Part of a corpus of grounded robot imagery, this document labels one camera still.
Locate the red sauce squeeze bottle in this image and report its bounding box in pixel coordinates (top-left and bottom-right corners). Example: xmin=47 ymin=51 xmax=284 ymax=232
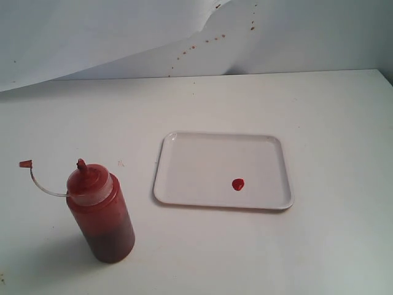
xmin=19 ymin=159 xmax=135 ymax=264

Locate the red sauce drop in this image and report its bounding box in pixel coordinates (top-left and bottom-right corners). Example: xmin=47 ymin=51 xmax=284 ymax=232
xmin=232 ymin=178 xmax=245 ymax=191

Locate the white rectangular plastic tray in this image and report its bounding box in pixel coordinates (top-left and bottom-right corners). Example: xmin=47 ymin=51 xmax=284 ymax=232
xmin=153 ymin=131 xmax=294 ymax=211

